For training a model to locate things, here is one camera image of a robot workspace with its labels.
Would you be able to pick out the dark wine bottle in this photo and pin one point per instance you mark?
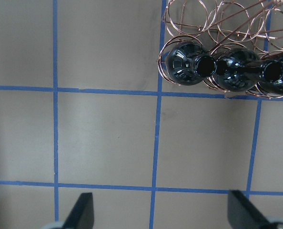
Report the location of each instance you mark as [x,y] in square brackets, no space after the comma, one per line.
[188,63]
[231,71]
[271,75]

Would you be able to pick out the copper wire bottle basket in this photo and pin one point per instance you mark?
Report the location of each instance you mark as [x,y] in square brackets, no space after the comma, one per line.
[220,25]

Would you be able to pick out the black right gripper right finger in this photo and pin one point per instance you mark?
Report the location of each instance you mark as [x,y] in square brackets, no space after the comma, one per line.
[242,214]

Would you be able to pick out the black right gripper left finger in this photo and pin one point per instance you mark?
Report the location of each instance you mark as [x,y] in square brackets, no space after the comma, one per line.
[82,214]

